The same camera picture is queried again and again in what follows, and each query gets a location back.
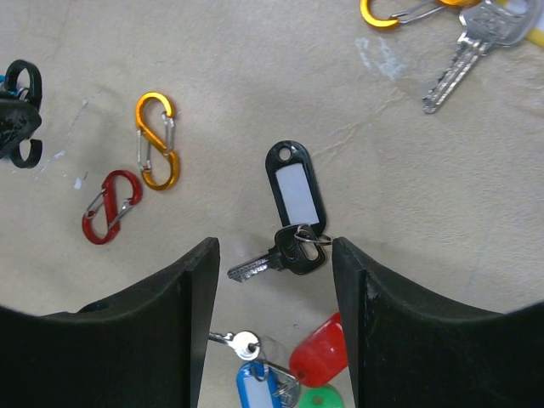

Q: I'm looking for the key with green tag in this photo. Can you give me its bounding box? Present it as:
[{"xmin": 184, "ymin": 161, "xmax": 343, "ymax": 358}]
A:
[{"xmin": 297, "ymin": 384, "xmax": 354, "ymax": 408}]

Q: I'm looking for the black carabiner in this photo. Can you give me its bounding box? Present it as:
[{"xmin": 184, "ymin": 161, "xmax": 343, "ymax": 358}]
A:
[{"xmin": 1, "ymin": 59, "xmax": 43, "ymax": 168}]

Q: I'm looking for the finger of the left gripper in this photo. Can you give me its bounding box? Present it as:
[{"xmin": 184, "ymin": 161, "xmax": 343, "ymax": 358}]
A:
[{"xmin": 1, "ymin": 99, "xmax": 42, "ymax": 158}]

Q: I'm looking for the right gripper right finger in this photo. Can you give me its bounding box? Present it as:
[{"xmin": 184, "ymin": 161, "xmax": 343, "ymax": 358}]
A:
[{"xmin": 332, "ymin": 237, "xmax": 543, "ymax": 407}]

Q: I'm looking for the key with black tag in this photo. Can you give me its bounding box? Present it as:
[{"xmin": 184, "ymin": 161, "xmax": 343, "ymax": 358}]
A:
[{"xmin": 227, "ymin": 140, "xmax": 332, "ymax": 282}]

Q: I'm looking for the key with yellow tag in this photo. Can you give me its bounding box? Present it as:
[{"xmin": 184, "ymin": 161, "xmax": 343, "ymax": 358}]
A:
[{"xmin": 422, "ymin": 1, "xmax": 543, "ymax": 114}]

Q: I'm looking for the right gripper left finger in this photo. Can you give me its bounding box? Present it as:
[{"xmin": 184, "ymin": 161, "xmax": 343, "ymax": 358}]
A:
[{"xmin": 1, "ymin": 237, "xmax": 220, "ymax": 407}]

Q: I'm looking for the orange red carabiner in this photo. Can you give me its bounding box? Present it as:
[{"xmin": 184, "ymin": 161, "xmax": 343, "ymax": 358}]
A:
[{"xmin": 360, "ymin": 0, "xmax": 479, "ymax": 31}]

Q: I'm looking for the key with red tag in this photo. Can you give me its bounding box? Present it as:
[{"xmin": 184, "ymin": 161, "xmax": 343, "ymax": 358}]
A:
[{"xmin": 289, "ymin": 312, "xmax": 348, "ymax": 388}]

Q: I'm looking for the key with light blue tag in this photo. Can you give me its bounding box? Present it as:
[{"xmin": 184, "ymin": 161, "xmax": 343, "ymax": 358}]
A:
[{"xmin": 208, "ymin": 331, "xmax": 301, "ymax": 408}]

